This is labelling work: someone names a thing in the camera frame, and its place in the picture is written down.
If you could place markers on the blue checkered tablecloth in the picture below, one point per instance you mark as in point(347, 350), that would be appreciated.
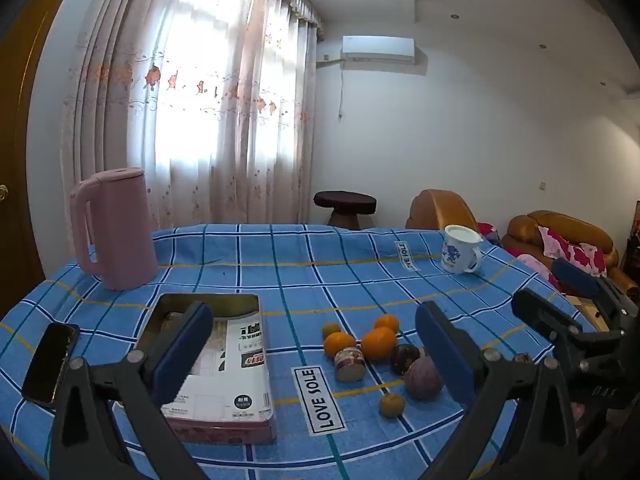
point(300, 280)

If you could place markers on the orange leather armchair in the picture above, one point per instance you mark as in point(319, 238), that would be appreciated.
point(440, 207)

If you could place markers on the brown wooden door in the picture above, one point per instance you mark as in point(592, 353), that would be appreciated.
point(20, 160)

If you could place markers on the purple passion fruit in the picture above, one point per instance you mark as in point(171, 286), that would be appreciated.
point(422, 380)

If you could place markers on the dark round wooden stool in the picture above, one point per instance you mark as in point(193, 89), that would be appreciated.
point(345, 201)

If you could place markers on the sheer floral curtain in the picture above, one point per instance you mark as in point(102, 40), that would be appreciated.
point(210, 110)

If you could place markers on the white mug with blue print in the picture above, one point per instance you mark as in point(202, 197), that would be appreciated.
point(457, 252)

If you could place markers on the small red-labelled jar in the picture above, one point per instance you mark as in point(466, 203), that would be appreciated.
point(349, 364)

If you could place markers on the small yellow-green fruit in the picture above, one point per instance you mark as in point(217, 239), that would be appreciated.
point(330, 329)

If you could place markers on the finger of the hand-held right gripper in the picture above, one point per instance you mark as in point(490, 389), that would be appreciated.
point(537, 310)
point(575, 275)

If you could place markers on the white air conditioner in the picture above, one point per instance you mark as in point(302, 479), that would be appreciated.
point(378, 49)

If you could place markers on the orange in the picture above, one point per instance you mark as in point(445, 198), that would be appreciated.
point(339, 344)
point(378, 343)
point(387, 323)

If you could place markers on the small brownish fruit front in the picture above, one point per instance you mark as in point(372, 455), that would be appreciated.
point(391, 404)

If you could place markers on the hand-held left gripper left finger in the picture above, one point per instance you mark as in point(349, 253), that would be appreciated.
point(182, 355)

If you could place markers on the black smartphone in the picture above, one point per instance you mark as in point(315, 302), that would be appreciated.
point(50, 365)

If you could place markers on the pink electric kettle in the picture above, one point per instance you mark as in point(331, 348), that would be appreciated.
point(120, 230)

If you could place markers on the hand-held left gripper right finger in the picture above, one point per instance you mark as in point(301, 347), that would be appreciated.
point(445, 355)

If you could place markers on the pink floral cushion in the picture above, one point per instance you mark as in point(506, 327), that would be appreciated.
point(575, 252)

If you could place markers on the orange leather sofa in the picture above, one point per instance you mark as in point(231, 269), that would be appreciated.
point(522, 227)

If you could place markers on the dark brown passion fruit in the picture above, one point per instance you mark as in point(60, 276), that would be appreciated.
point(404, 359)

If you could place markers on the pink metal tin box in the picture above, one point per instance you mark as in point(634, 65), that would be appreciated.
point(225, 430)

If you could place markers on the printed white paper sheet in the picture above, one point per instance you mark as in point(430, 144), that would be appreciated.
point(240, 360)

